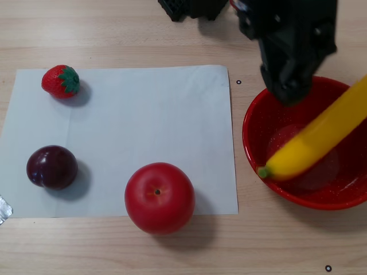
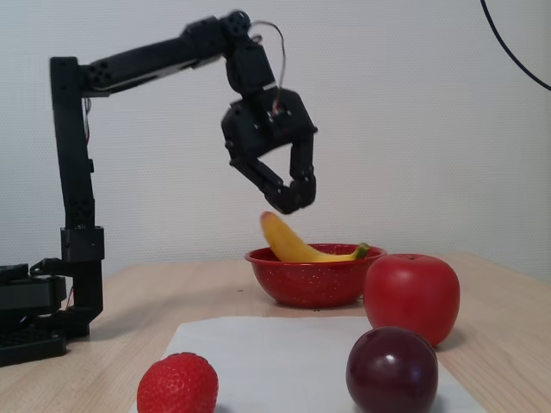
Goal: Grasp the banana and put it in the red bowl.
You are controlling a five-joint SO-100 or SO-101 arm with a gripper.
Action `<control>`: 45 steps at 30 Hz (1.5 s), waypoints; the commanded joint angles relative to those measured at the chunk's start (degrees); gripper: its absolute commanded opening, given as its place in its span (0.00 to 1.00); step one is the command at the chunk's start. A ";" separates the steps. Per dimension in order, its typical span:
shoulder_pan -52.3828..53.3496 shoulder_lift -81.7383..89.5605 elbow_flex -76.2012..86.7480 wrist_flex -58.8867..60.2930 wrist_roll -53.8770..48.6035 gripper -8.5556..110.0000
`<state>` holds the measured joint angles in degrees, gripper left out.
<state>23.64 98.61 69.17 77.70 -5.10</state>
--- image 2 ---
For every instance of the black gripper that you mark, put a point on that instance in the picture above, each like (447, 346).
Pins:
(268, 131)

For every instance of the yellow plastic banana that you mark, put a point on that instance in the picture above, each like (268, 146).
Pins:
(288, 247)

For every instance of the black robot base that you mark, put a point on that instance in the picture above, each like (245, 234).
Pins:
(30, 310)

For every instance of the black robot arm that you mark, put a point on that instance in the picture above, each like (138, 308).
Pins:
(69, 172)

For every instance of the red speckled enamel bowl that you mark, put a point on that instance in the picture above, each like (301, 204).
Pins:
(310, 284)

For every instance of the red plastic apple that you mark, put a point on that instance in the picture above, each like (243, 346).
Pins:
(411, 294)

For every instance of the white paper sheet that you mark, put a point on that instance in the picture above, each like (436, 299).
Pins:
(275, 357)

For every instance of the dark purple plastic plum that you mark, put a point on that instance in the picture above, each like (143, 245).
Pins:
(391, 372)

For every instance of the red plastic strawberry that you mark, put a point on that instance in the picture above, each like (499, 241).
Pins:
(178, 385)

